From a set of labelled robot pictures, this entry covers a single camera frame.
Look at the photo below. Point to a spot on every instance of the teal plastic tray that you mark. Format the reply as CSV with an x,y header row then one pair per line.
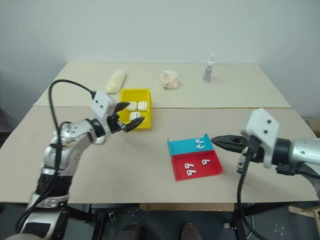
x,y
182,148

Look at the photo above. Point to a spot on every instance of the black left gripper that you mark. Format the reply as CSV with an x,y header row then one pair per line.
x,y
114,123

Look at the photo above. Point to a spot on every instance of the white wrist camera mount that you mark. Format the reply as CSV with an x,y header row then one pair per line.
x,y
102,106
262,127

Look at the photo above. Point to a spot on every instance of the beige paper table sheet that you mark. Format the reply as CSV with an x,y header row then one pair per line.
x,y
150,175

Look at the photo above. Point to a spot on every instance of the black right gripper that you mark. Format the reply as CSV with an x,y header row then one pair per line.
x,y
258,153

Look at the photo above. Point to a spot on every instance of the small clear bottle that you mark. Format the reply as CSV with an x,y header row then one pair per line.
x,y
208,70

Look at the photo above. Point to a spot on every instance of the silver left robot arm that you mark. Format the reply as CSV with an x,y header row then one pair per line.
x,y
72,142

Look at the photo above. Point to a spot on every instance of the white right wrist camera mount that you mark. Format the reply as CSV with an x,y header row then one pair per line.
x,y
262,127

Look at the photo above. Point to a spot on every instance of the yellow plastic bin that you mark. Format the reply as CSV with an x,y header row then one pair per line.
x,y
136,93

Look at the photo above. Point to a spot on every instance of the light wooden frame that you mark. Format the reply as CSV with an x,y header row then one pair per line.
x,y
303,211

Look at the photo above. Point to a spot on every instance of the pale cream paper table sheet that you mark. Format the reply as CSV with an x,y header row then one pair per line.
x,y
190,100

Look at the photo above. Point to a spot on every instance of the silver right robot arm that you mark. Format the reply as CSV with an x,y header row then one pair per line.
x,y
302,152

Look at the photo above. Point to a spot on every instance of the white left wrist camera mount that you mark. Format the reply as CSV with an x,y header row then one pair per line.
x,y
102,106

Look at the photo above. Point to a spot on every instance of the clear bag of shells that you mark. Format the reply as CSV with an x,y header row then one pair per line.
x,y
168,79

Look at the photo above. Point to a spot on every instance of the dark brown rounded shape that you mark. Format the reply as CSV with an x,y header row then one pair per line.
x,y
130,231
190,231

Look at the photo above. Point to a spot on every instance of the rolled cream plastic bag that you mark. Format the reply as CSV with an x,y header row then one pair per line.
x,y
114,81

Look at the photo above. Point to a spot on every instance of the red plastic tray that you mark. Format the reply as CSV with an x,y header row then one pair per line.
x,y
180,162

